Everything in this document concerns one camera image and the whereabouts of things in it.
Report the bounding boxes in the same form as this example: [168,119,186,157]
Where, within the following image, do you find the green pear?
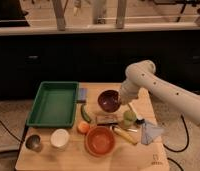
[123,110,137,128]

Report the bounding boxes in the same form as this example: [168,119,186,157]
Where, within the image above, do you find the black handled knife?
[97,122,118,126]

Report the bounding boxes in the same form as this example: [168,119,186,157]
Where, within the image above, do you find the orange fruit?
[77,121,90,134]

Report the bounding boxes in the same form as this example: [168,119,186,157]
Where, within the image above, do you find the green plastic tray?
[27,81,79,128]

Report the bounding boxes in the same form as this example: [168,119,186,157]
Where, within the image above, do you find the white spatula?
[128,103,145,125]

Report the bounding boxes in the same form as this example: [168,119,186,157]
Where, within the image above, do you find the orange bowl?
[84,126,115,157]

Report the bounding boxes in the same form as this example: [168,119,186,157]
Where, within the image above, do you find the blue folded cloth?
[141,120,164,145]

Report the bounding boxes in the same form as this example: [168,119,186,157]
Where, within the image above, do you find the metal cup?
[25,135,41,152]

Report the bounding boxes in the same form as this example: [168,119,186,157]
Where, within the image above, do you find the wooden block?
[96,115,117,124]

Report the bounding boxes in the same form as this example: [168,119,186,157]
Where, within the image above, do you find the black cable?
[163,114,192,154]

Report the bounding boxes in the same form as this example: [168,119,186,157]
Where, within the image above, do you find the white cup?
[50,129,70,149]

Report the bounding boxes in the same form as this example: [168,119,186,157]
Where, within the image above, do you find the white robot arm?
[119,60,200,128]

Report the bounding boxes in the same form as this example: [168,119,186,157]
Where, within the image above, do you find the blue sponge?
[77,88,87,103]

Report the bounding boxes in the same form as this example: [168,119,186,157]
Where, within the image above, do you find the purple bowl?
[98,90,121,113]

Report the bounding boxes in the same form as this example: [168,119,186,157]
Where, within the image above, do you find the green cucumber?
[81,104,92,123]

